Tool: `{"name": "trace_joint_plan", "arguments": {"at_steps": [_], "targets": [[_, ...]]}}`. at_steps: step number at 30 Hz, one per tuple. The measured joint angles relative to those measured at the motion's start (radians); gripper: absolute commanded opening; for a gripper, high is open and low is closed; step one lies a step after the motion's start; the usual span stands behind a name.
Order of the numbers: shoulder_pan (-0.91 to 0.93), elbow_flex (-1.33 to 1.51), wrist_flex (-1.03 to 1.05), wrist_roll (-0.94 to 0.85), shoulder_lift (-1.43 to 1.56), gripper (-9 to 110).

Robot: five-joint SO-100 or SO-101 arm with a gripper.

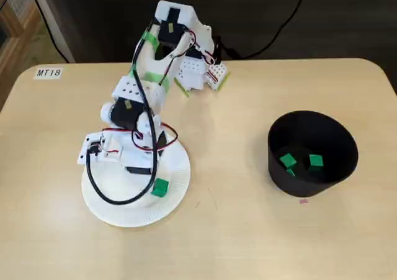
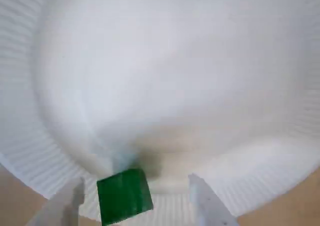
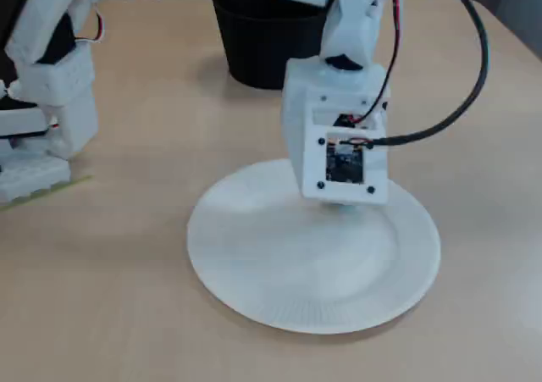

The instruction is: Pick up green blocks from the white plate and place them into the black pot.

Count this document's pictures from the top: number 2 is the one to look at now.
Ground green block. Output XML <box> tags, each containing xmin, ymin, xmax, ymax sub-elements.
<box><xmin>96</xmin><ymin>168</ymin><xmax>154</xmax><ymax>220</ymax></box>

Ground white paper plate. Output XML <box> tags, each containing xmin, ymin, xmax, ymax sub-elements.
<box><xmin>0</xmin><ymin>0</ymin><xmax>320</xmax><ymax>223</ymax></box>

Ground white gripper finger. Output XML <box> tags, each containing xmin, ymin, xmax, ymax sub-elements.
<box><xmin>188</xmin><ymin>173</ymin><xmax>238</xmax><ymax>226</ymax></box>
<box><xmin>32</xmin><ymin>177</ymin><xmax>86</xmax><ymax>226</ymax></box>

